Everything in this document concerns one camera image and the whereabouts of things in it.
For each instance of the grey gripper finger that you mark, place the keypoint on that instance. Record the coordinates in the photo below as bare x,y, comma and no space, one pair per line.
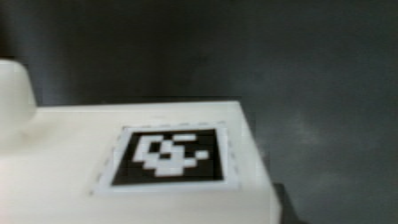
288,213

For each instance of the white drawer box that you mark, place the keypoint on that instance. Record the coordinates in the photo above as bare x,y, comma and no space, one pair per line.
129,164

